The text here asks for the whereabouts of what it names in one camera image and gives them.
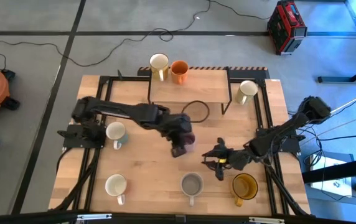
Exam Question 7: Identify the black cable bundle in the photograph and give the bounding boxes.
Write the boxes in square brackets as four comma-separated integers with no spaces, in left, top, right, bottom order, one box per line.
[53,147,101,212]
[265,152,311,217]

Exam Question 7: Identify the pale cream mug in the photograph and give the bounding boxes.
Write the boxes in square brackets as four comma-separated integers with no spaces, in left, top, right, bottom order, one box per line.
[235,80,259,106]

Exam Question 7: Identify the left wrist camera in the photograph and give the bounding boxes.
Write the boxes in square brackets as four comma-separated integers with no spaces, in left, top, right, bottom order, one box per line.
[171,145,187,158]

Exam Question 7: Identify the black floor cable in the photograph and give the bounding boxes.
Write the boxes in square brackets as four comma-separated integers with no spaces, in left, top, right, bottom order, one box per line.
[0,0,272,68]

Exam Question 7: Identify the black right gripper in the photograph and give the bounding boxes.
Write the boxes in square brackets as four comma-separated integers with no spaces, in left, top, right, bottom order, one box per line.
[202,138,253,171]

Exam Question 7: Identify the white box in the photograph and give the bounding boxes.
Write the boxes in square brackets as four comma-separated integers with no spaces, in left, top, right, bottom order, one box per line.
[309,153,354,197]

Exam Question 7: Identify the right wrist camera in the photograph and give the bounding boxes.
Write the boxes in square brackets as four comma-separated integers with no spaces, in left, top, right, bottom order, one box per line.
[214,160,226,182]

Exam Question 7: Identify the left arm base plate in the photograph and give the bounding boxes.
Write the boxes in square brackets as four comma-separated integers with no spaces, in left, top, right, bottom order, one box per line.
[57,123,106,149]

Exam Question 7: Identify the left arm looped cable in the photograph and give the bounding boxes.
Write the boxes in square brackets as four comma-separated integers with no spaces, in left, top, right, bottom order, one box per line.
[180,100,211,124]

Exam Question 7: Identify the yellow mug white inside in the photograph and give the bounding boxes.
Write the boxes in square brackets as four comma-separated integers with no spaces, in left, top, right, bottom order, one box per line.
[149,52,170,82]

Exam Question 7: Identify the white cable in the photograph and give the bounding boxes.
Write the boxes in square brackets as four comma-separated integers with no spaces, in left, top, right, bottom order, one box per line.
[330,95,356,114]

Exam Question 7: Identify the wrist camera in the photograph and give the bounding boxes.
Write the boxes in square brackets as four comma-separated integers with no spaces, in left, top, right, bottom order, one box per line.
[214,160,226,182]
[171,145,187,158]

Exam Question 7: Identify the red black tool case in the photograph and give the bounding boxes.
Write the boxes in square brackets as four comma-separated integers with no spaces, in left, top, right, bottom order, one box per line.
[266,0,308,56]

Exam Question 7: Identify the grey floral mug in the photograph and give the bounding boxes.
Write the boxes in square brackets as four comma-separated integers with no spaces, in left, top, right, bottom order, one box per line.
[180,172,204,207]

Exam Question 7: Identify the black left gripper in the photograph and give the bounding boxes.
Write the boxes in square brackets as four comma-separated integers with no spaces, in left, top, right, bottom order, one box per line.
[162,112,194,149]

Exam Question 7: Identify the amber glass mug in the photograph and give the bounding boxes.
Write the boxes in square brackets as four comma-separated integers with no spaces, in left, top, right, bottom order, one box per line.
[230,172,259,208]

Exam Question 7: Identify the wooden shelf black legs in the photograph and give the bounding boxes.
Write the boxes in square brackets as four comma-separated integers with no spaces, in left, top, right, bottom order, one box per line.
[147,66,233,115]

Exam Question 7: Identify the black beam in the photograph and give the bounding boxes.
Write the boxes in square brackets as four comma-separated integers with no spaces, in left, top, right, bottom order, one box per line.
[302,155,356,184]

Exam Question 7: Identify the black metal table frame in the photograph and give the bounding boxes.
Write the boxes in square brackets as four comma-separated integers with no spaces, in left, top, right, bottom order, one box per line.
[95,73,291,217]

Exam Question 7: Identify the black bar silver brackets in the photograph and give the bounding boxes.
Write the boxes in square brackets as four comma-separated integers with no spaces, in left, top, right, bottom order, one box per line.
[0,210,356,224]

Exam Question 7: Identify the coral mug white inside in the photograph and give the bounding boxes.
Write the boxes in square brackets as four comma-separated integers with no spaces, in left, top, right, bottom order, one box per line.
[104,173,128,206]

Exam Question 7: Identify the orange mug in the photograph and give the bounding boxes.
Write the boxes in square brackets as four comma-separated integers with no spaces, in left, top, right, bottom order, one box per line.
[169,60,190,85]

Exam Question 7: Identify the grey metal stand frame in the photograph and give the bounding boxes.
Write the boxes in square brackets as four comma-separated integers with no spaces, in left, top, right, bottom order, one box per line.
[307,0,356,85]

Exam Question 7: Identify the teal mug white handle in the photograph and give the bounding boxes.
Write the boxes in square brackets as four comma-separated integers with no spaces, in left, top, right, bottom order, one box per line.
[105,121,129,151]

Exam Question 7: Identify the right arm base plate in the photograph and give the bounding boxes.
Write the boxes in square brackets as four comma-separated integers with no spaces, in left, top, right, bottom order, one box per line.
[256,126,302,154]

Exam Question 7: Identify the purple ribbed mug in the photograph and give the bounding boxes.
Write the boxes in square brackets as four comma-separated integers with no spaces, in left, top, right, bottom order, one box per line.
[182,132,197,154]

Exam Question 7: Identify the black yellow striped bar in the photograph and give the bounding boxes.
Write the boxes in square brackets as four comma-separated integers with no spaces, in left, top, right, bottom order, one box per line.
[138,66,269,79]

